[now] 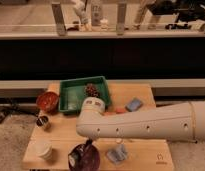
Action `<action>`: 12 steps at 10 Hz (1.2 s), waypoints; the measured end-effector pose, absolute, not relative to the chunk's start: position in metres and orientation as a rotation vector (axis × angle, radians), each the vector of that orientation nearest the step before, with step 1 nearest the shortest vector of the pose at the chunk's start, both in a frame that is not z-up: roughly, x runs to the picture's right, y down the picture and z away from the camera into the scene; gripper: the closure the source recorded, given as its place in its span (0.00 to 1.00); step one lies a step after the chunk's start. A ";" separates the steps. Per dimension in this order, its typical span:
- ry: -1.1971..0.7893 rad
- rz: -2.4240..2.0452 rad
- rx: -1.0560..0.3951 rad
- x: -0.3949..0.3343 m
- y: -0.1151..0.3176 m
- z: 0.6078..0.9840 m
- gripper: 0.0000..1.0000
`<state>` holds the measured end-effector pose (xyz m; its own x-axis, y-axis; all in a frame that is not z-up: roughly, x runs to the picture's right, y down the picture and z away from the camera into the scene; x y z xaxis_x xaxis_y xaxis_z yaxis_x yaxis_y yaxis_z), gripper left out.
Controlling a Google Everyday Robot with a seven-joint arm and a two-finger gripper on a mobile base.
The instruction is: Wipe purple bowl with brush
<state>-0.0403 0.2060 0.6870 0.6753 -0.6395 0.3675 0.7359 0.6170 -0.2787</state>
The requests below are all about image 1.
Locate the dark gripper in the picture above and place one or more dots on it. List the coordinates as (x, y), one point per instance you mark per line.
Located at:
(88, 142)

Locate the purple bowl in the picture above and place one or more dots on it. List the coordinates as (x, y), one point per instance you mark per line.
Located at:
(88, 158)

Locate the white dish brush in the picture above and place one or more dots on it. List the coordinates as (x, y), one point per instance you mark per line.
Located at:
(72, 160)

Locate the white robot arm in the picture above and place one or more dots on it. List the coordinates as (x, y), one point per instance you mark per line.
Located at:
(179, 122)

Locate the red bowl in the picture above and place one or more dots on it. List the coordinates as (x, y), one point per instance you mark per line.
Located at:
(47, 101)

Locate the blue grey cloth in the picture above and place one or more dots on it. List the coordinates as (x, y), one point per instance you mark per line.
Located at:
(117, 154)

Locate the wooden board table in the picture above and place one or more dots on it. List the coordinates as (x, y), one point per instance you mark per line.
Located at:
(143, 155)

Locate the orange carrot toy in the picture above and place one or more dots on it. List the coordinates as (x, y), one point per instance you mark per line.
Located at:
(115, 111)

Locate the white stacked cups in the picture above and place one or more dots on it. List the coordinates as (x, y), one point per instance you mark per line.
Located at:
(43, 149)

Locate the green plastic tray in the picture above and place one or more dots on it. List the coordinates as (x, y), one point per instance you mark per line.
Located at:
(72, 93)

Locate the brown pine cone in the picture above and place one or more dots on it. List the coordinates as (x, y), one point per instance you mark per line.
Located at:
(91, 90)

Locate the blue sponge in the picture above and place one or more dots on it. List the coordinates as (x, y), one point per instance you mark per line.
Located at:
(134, 105)

